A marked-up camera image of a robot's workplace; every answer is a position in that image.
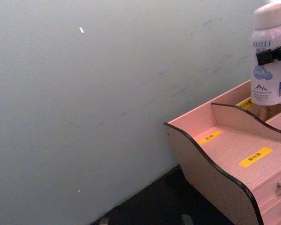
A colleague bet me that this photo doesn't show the white spray bottle with cap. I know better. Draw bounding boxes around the white spray bottle with cap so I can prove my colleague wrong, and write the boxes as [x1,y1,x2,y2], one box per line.
[250,3,281,106]

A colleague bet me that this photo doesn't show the yellow label sticker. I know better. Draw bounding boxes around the yellow label sticker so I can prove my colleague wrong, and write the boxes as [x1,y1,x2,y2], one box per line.
[237,99,254,110]
[239,147,273,168]
[198,130,222,146]

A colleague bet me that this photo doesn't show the pink wooden desk organizer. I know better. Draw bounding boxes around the pink wooden desk organizer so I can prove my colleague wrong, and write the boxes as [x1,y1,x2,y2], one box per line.
[163,79,281,225]

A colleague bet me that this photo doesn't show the black table cloth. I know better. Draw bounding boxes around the black table cloth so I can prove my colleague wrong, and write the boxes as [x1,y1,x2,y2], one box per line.
[90,164,236,225]

